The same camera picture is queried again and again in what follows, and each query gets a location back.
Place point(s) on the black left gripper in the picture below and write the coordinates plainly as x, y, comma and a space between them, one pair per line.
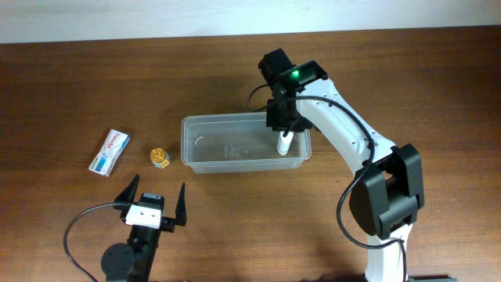
168, 222

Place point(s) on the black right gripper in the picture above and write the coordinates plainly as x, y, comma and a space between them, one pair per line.
287, 123

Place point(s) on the white spray bottle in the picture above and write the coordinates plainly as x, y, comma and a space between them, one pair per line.
284, 142

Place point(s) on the white Panadol box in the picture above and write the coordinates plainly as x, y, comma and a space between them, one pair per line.
110, 151

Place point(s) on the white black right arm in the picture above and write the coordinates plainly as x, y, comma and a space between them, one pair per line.
378, 208

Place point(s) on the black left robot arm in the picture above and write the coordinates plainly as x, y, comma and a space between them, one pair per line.
133, 259

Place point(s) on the clear plastic container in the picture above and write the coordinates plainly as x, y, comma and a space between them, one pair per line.
221, 143

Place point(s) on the small gold-lid jar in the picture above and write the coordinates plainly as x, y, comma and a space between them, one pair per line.
159, 157

